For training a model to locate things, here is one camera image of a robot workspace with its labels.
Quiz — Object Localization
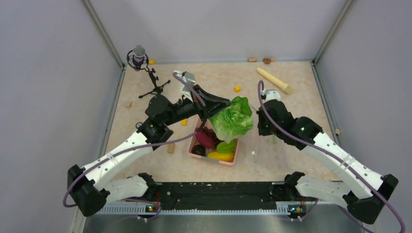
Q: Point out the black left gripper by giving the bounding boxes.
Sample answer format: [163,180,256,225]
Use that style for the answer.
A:
[164,83,231,125]

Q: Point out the green toy lettuce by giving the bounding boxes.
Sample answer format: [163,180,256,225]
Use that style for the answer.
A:
[209,96,254,142]

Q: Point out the clear zip top bag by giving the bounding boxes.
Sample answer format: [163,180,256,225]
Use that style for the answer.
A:
[245,105,278,161]

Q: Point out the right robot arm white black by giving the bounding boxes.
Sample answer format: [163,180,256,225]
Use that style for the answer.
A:
[257,99,399,225]

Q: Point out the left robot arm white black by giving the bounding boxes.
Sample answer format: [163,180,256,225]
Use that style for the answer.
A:
[63,85,231,216]

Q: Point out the yellow cube block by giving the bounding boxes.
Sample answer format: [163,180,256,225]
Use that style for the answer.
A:
[234,86,241,93]

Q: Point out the dark red toy grapes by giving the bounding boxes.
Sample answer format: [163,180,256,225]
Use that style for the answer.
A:
[202,127,222,147]

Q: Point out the cream toy rolling pin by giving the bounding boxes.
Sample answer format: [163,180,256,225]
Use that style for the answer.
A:
[256,67,293,95]

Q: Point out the magenta toy sweet potato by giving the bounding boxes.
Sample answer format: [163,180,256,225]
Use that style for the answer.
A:
[195,131,215,149]

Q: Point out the pink plastic basket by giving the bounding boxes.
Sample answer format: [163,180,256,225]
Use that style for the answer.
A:
[188,117,240,166]

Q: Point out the green toy starfruit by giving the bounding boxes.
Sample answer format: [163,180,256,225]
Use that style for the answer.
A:
[216,139,237,154]

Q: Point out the dark purple toy fruit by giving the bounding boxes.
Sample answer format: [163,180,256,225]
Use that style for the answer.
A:
[190,145,206,156]

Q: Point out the black microphone tripod stand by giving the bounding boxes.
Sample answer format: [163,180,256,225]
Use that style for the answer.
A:
[138,68,171,99]

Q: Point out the tan wooden block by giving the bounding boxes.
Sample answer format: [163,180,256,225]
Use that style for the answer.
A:
[167,143,175,154]

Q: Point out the light wooden cube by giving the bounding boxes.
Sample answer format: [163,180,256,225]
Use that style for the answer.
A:
[123,101,133,108]

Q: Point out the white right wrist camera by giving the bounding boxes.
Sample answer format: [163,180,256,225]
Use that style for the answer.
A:
[260,89,281,101]

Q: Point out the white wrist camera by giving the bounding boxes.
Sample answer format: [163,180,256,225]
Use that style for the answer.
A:
[260,89,281,101]
[173,70,196,101]

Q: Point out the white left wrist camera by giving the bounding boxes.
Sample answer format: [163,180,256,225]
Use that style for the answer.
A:
[173,70,196,101]

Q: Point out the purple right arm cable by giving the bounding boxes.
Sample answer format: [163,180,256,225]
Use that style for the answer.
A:
[257,80,406,233]

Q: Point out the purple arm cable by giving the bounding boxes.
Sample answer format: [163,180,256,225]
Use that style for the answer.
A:
[257,80,406,233]
[63,72,206,221]

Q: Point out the tan cork block at wall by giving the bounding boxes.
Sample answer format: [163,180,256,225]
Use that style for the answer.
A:
[248,57,258,63]

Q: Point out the brown round block at wall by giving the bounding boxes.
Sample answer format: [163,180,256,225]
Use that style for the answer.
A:
[262,58,272,64]

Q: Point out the grey microphone with shock mount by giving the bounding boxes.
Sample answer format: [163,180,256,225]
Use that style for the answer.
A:
[127,45,149,71]

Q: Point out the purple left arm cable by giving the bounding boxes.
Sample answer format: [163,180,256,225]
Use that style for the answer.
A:
[63,72,206,221]

